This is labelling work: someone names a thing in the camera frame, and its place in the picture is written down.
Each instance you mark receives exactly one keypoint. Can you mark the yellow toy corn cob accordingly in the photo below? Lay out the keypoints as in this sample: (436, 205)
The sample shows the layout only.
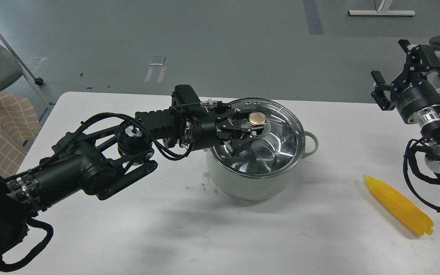
(402, 208)

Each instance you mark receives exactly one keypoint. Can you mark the pale green cooking pot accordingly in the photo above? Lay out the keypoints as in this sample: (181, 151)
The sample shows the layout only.
(255, 189)

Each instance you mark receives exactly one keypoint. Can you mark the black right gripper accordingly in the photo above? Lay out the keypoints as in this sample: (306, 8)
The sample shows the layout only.
(410, 91)

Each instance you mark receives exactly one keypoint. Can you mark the beige checkered cloth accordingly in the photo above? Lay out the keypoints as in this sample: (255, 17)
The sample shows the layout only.
(18, 123)

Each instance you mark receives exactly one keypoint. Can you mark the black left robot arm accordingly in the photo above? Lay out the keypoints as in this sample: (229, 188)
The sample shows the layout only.
(109, 152)

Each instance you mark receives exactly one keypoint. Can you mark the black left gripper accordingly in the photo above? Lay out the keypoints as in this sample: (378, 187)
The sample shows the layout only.
(237, 128)

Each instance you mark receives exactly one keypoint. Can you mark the glass pot lid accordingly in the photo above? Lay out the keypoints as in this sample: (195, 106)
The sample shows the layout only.
(275, 151)

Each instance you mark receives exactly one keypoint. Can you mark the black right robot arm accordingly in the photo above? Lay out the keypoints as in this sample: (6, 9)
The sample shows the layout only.
(422, 156)

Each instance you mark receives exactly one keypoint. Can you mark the white desk leg base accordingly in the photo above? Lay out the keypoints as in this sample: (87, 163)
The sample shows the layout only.
(384, 9)

